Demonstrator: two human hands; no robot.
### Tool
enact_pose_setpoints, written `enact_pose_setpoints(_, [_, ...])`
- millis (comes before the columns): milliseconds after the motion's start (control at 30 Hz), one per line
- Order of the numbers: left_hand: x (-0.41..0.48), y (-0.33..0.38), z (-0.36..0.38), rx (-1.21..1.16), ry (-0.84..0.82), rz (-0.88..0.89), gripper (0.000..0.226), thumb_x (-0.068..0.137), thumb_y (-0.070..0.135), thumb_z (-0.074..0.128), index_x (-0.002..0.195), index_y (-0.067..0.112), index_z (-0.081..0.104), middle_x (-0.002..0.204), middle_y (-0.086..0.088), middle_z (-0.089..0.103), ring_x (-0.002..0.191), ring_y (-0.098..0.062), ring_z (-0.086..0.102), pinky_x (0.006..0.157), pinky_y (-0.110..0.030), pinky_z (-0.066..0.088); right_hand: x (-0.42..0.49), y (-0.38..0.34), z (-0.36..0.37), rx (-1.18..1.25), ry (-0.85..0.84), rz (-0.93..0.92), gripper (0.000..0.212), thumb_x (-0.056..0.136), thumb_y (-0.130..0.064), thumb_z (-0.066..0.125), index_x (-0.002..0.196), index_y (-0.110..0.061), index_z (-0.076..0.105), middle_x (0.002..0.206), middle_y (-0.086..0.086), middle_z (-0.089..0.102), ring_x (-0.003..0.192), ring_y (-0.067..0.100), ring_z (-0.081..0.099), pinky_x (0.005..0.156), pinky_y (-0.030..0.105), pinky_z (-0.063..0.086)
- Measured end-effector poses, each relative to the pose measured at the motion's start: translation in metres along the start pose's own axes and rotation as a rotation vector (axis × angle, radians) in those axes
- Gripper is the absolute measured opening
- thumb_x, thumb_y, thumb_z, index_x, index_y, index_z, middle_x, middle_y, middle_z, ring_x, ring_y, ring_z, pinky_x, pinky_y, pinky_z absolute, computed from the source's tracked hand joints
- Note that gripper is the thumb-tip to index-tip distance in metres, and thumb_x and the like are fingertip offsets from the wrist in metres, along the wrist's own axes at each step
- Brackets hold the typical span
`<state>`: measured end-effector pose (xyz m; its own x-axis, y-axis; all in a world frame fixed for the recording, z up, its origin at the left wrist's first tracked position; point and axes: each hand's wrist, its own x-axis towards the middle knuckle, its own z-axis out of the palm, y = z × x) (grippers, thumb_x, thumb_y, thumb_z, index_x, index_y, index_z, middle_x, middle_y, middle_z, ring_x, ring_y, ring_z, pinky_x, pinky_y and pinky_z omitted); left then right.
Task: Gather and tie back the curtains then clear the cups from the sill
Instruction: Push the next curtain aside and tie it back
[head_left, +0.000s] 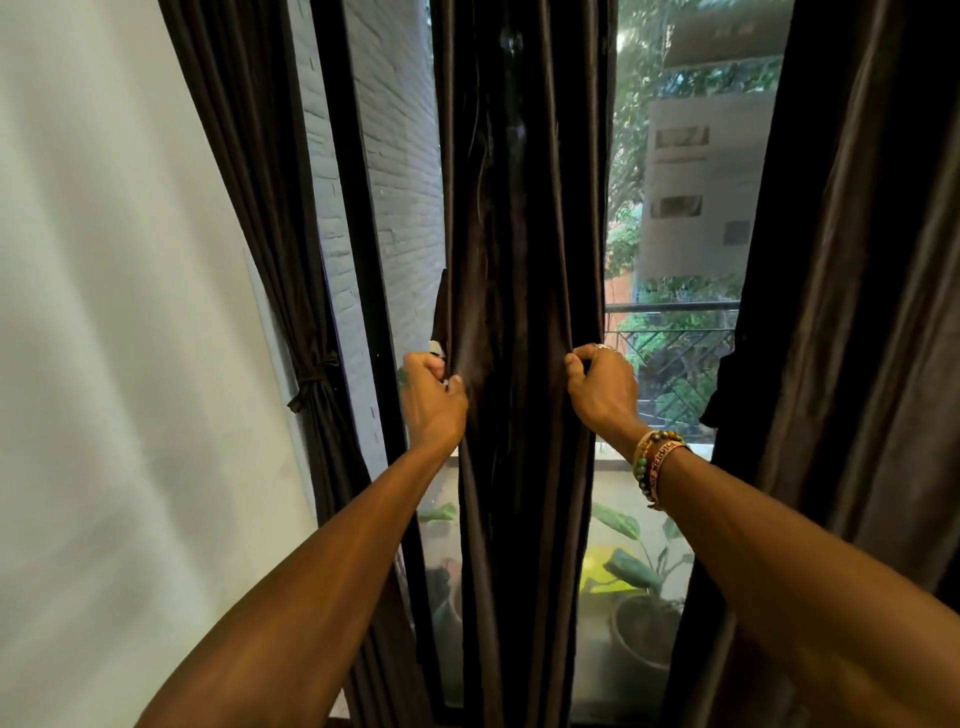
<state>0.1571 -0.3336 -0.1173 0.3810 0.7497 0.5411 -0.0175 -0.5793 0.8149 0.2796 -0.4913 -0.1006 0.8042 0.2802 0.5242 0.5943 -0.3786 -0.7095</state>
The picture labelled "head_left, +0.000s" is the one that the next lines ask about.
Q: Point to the person's left hand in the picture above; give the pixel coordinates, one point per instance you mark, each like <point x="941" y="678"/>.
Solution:
<point x="435" y="412"/>

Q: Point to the yellow flat object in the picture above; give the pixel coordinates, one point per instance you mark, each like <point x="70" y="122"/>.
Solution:
<point x="600" y="570"/>

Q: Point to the dark brown curtain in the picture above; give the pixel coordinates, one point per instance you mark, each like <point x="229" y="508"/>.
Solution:
<point x="247" y="150"/>
<point x="525" y="225"/>
<point x="847" y="262"/>

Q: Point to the person's left forearm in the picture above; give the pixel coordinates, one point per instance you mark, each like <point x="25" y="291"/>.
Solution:
<point x="300" y="615"/>

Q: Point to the person's right forearm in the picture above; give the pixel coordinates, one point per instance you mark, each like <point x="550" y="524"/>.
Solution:
<point x="810" y="592"/>

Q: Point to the grey concrete building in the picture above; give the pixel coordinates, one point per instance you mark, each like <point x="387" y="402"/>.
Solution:
<point x="705" y="165"/>

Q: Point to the green leafy potted plant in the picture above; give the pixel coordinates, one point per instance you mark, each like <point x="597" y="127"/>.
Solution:
<point x="442" y="570"/>
<point x="645" y="600"/>

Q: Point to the black metal balcony railing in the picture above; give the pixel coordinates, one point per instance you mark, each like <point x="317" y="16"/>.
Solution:
<point x="675" y="352"/>

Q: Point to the person's right hand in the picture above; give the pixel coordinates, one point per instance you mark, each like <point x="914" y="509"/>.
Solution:
<point x="607" y="397"/>

